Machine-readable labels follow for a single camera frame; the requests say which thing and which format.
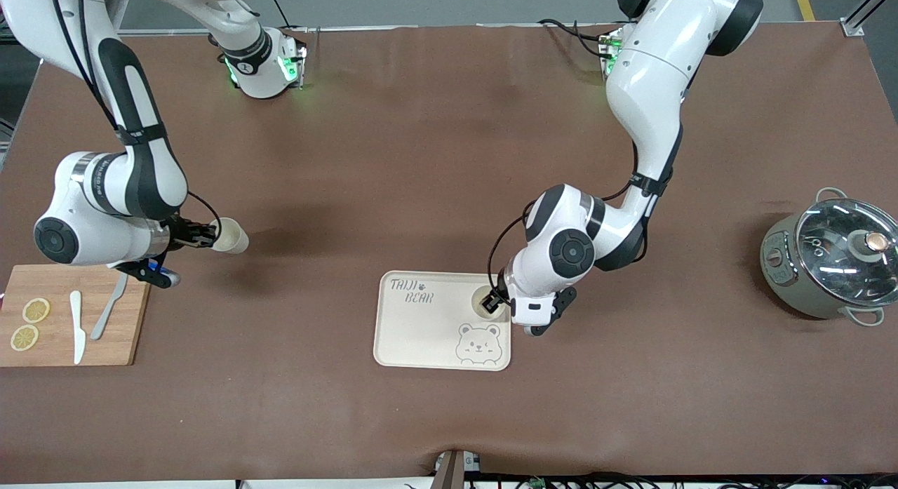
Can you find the white plastic cup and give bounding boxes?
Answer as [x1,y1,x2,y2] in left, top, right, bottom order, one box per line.
[210,217,250,256]
[471,285,507,319]

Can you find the bamboo cutting board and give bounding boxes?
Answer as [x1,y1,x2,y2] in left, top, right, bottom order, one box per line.
[0,264,152,368]

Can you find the white plastic knife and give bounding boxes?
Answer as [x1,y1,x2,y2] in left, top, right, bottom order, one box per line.
[69,290,87,366]

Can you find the brown table cover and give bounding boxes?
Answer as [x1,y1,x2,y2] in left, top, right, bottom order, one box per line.
[0,22,898,484]

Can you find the grey plastic knife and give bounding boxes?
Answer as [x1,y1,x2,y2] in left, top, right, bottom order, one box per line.
[90,273,130,341]

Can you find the sage green electric pot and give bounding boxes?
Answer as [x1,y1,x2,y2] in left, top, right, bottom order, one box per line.
[760,187,898,327]

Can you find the cream tray with bear print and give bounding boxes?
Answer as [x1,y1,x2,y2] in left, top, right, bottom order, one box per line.
[373,270,513,372]

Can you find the black right arm base cable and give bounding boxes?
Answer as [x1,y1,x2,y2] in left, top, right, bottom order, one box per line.
[262,0,293,31]

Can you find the aluminium frame post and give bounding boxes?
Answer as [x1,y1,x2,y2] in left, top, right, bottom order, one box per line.
[840,0,898,38]

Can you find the black left arm base cables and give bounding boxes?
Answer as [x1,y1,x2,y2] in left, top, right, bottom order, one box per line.
[538,18,612,59]

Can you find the glass pot lid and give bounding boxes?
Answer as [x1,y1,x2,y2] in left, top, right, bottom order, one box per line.
[795,198,898,309]

